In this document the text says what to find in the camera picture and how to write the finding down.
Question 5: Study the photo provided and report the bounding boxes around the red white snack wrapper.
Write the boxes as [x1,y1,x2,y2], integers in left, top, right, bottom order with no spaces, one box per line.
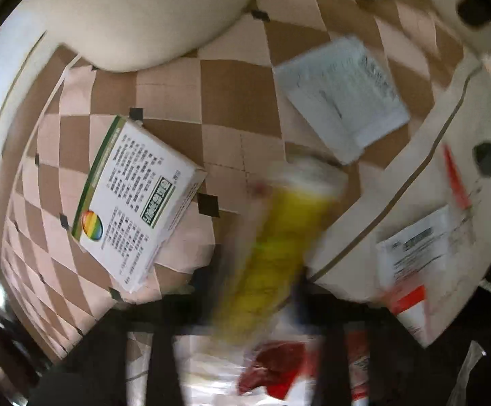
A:
[236,285,428,405]

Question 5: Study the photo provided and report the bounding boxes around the white green medicine box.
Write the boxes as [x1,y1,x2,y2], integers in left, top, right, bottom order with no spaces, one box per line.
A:
[71,116,207,292]

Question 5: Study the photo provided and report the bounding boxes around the pink yellow box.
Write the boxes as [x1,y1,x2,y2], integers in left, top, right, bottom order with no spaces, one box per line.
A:
[212,156,348,346]

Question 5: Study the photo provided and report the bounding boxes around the small white paper sachet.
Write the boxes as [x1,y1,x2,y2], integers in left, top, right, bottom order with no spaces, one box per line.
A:
[274,37,410,165]

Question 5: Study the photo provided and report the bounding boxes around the white printed leaflet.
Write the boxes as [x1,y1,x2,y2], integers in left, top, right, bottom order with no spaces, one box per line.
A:
[375,205,476,291]

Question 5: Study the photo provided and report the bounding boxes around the checkered brown counter mat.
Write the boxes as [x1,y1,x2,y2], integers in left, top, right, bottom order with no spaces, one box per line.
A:
[0,0,491,357]

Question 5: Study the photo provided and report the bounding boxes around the cream chopstick holder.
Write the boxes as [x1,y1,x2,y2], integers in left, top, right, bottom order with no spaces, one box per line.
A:
[6,0,255,73]

